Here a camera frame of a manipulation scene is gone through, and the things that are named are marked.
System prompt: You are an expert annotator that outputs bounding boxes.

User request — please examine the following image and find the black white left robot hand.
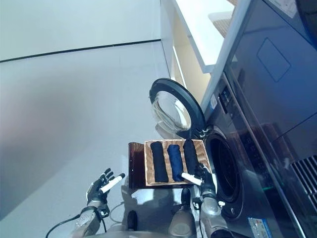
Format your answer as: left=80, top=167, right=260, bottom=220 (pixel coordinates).
left=85, top=168, right=126, bottom=204

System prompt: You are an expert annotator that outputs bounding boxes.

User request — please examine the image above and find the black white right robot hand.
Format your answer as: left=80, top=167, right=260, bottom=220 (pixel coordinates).
left=181, top=164, right=218, bottom=199

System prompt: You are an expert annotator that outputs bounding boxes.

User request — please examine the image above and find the black cloth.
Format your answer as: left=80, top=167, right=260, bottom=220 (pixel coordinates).
left=151, top=141, right=169, bottom=183
left=183, top=140, right=203, bottom=178

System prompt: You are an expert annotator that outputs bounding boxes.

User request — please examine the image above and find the blue cloth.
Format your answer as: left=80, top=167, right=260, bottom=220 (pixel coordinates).
left=167, top=145, right=185, bottom=181

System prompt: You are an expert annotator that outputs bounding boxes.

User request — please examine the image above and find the large woven wicker basket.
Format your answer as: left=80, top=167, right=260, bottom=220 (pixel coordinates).
left=144, top=139, right=213, bottom=187

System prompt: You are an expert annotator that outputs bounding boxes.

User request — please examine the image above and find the silver right robot leg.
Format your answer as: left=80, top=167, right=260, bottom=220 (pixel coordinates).
left=169, top=187, right=199, bottom=238

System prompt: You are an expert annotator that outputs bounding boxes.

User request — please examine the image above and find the blue QR code sticker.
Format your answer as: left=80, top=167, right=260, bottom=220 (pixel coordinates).
left=247, top=217, right=270, bottom=238

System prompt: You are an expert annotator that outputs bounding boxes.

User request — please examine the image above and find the round glass washer door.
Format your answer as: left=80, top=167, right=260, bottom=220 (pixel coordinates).
left=148, top=78, right=206, bottom=138

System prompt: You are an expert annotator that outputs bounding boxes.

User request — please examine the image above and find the white counter cabinet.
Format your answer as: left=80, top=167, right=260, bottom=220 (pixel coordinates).
left=160, top=0, right=236, bottom=85

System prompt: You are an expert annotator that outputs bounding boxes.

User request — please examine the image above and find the small wicker basket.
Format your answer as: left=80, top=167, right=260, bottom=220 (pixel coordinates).
left=208, top=11, right=235, bottom=38

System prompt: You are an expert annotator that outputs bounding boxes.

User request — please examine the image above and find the thin white floor cable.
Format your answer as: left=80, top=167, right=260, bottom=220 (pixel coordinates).
left=108, top=201, right=126, bottom=224

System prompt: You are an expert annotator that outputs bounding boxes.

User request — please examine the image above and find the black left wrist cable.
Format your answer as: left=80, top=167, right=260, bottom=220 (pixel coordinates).
left=46, top=214, right=82, bottom=238

